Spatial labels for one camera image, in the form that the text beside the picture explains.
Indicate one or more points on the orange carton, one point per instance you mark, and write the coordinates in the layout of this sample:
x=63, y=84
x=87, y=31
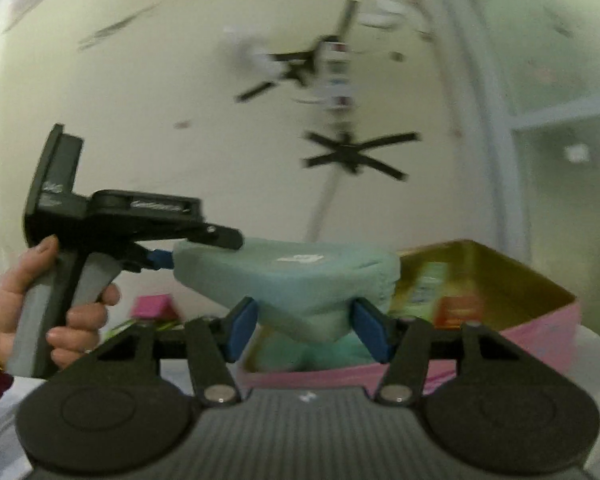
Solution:
x=460, y=310

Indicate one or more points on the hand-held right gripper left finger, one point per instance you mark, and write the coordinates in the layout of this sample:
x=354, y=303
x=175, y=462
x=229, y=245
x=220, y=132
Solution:
x=240, y=325

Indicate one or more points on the strip of small stickers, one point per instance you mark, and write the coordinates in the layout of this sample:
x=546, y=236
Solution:
x=337, y=77

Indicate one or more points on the light green carton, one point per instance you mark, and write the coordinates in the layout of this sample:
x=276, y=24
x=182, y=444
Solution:
x=422, y=285

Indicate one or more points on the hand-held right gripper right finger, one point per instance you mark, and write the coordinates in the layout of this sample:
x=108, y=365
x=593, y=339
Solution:
x=373, y=331

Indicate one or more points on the magenta packet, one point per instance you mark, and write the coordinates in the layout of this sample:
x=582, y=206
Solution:
x=152, y=306

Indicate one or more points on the pink box with gold inside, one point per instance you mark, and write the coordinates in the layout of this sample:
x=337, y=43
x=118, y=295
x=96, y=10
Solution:
x=525, y=330

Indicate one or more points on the teal soft pack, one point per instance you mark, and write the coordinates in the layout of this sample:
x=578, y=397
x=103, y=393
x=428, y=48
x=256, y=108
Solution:
x=305, y=285

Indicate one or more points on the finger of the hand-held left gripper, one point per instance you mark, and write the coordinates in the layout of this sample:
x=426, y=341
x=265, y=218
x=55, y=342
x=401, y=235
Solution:
x=220, y=236
x=160, y=259

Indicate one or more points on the white door frame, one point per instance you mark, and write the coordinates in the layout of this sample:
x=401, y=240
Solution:
x=485, y=110

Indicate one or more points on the person's left hand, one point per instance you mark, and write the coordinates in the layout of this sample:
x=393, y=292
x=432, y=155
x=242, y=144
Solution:
x=5, y=300

